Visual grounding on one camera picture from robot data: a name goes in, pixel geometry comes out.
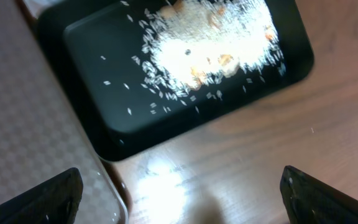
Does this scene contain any black waste tray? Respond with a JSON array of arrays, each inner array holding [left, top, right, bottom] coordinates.
[[36, 0, 314, 161]]

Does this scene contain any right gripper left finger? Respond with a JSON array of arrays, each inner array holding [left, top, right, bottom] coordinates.
[[0, 167, 83, 224]]

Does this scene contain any food scraps pile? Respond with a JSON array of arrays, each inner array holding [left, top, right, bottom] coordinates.
[[131, 0, 286, 100]]

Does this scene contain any brown serving tray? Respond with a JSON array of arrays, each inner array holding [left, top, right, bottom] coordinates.
[[0, 1, 128, 223]]

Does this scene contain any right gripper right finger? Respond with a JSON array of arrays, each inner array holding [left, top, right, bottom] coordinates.
[[280, 166, 358, 223]]

